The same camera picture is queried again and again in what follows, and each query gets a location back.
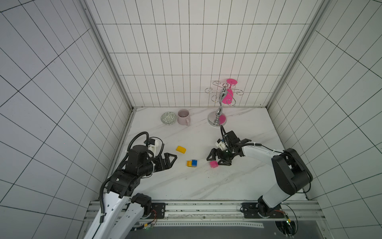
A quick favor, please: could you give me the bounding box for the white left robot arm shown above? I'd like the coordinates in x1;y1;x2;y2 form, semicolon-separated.
85;145;178;239

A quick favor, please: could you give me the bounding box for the pink square lego brick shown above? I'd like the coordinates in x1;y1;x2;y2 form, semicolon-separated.
210;161;218;168

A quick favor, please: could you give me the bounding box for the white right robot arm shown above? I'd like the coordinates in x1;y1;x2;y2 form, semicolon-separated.
207;127;313;218

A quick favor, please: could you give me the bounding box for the pink plastic wine glass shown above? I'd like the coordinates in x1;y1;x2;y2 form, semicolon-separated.
222;79;237;105

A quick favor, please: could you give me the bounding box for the pink ribbed mug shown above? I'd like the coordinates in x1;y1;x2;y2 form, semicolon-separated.
177;109;191;126

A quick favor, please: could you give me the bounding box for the patterned ceramic bowl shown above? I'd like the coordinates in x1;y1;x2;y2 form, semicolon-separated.
160;112;177;125

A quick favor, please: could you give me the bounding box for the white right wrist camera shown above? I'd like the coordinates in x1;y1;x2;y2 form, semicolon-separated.
215;139;227;151

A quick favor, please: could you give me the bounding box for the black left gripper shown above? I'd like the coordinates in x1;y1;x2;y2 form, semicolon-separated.
139;153;178;177

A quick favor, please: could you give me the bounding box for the chrome cup holder stand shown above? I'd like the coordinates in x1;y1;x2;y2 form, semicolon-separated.
205;81;244;127

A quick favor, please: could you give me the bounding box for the yellow curved lego brick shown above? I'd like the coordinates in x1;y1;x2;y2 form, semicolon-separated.
176;146;187;154

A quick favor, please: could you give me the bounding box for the black corrugated left cable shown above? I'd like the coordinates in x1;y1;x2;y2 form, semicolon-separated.
126;131;150;156

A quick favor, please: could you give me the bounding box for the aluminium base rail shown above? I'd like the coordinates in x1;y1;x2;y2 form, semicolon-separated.
85;200;324;228

